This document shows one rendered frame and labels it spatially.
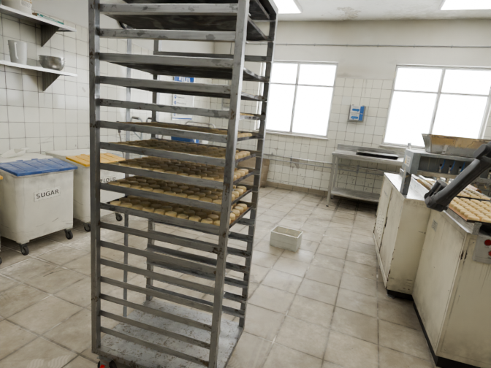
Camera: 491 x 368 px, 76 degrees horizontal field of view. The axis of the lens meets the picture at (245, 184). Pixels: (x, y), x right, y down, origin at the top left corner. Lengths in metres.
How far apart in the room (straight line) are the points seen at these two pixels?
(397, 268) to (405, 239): 0.24
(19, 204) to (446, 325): 3.09
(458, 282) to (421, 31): 4.57
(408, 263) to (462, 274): 0.75
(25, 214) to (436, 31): 5.80
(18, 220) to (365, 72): 5.16
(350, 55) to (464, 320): 4.64
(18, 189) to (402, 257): 3.05
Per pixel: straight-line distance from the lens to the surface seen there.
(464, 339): 2.30
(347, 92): 5.91
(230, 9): 1.25
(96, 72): 1.48
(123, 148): 1.43
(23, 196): 3.10
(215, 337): 1.48
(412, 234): 2.73
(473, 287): 2.16
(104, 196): 3.65
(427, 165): 2.71
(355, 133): 5.87
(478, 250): 2.05
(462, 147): 2.72
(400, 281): 2.86
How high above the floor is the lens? 1.33
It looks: 12 degrees down
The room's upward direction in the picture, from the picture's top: 6 degrees clockwise
